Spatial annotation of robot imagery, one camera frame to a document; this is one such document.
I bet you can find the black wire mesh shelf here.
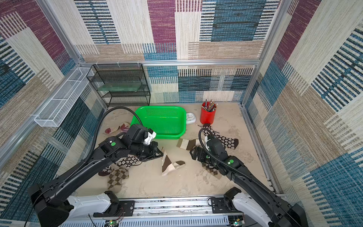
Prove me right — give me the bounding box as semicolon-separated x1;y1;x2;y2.
87;63;151;107

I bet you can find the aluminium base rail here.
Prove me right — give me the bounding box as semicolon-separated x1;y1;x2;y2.
62;195;284;227

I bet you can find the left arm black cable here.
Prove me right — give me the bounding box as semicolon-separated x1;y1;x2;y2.
63;106;144;182

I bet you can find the green glass plate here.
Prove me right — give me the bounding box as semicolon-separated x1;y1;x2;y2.
97;82;141;92

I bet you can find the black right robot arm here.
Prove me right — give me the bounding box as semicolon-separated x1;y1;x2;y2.
190;139;308;227

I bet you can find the pink purple striped sock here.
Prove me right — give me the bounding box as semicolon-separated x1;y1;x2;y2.
105;122;130;134

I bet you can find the brown argyle sock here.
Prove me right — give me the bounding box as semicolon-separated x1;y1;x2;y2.
202;163;222;180
107;168;129;194

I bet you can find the green plastic basket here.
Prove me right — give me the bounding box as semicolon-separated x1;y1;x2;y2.
131;106;186;140

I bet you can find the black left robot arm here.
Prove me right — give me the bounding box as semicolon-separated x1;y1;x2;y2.
28;124;163;227

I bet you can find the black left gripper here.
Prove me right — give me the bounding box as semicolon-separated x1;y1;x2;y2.
130;141;166;162

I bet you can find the cream brown striped sock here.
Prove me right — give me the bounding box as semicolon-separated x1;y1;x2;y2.
161;148;186;176
177;139;200;151

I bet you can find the dark floral pattern sock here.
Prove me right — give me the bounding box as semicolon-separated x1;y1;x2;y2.
202;124;239;149

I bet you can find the white wire wall basket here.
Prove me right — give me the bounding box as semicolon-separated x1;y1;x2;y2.
34;67;90;127

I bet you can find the red pencil cup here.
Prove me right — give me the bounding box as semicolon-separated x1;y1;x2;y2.
200;99;217;124

